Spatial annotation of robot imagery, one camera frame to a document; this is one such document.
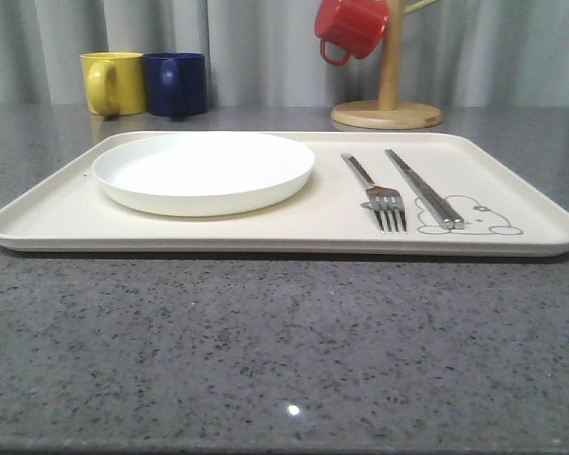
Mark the yellow mug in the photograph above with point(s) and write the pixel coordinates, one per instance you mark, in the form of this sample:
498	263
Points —
114	83

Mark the white round plate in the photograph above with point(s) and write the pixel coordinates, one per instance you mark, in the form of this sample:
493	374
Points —
199	174

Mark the red ribbed mug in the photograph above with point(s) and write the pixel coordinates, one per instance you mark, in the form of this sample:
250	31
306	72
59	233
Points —
350	28

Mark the silver metal fork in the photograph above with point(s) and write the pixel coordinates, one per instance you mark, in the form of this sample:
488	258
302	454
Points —
386	204

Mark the wooden mug tree stand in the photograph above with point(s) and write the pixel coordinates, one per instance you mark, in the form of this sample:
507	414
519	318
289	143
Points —
388	112

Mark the dark blue mug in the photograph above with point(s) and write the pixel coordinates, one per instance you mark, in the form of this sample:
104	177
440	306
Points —
175	84

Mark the cream rabbit serving tray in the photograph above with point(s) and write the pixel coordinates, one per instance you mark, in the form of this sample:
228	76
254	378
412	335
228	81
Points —
459	201

